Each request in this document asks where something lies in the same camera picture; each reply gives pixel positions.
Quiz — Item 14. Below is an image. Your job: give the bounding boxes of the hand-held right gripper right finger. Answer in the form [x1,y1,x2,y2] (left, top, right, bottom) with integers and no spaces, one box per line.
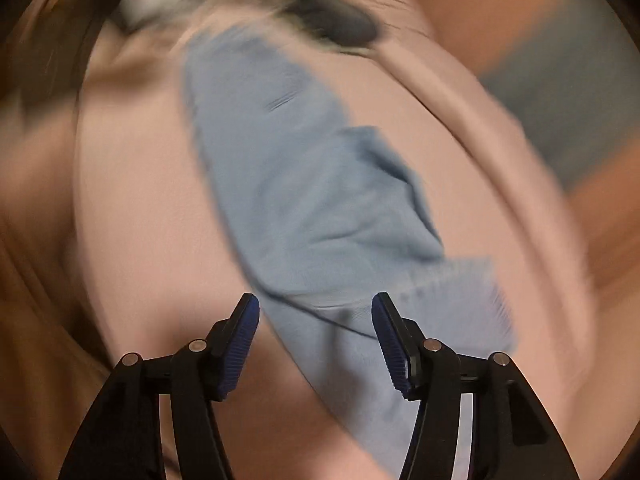
[371,291,581,480]

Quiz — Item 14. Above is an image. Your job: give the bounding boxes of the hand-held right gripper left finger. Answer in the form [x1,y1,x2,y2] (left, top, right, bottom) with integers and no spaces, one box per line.
[57,292,261,480]

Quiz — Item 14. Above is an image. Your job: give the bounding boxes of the light blue denim pants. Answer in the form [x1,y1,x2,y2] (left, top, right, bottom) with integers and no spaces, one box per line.
[182,25,516,476]

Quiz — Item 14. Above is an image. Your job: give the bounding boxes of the pink bed sheet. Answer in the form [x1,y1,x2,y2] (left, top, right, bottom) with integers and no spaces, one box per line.
[70,10,591,480]

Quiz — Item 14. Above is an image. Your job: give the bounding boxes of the pink blanket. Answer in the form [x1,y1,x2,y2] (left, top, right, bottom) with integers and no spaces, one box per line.
[280,0,601,411]

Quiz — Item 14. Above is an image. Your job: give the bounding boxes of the dark grey patterned pillow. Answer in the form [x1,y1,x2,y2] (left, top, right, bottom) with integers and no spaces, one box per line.
[280,0,381,48]

